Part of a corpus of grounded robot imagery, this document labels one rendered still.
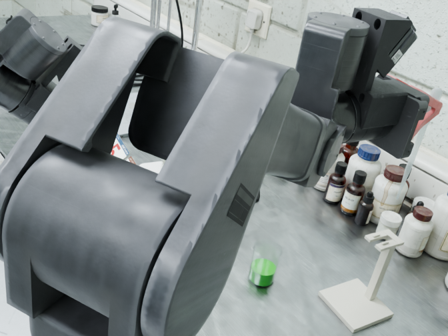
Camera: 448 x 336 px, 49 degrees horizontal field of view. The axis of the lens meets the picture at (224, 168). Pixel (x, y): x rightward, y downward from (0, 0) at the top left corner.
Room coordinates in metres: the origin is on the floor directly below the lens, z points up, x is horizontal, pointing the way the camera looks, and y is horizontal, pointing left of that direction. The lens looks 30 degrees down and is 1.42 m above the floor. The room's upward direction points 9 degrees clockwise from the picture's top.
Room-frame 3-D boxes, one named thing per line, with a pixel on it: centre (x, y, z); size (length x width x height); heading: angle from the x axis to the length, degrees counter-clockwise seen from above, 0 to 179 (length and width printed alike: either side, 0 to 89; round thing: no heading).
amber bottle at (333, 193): (0.85, -0.22, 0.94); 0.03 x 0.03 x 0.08
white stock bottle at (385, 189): (0.81, -0.31, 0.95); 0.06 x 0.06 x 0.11
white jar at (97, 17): (1.81, 0.54, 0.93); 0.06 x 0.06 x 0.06
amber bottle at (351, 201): (0.82, -0.25, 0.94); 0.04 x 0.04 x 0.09
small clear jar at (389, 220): (0.76, -0.31, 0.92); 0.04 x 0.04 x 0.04
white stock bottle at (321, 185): (0.90, -0.21, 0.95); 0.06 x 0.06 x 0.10
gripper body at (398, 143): (0.50, -0.14, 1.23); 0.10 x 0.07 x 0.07; 34
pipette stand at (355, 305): (0.56, -0.23, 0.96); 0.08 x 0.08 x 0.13; 34
